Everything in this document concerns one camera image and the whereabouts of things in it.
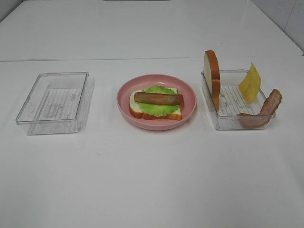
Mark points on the left clear plastic tray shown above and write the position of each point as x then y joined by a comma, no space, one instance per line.
57,103

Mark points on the bread slice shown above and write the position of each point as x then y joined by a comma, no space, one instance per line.
145,116
212,75

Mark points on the green lettuce leaf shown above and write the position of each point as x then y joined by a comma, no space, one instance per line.
152,109

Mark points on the pink round plate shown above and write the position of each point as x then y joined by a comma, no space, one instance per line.
147,81

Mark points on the yellow cheese slice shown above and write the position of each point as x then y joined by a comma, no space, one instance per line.
250,85

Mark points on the bacon strip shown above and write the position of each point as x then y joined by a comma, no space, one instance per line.
158,99
269,108

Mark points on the right clear plastic tray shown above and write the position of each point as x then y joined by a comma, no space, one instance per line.
234,112

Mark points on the clear plastic tray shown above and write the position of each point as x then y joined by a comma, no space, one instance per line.
234,112
57,103

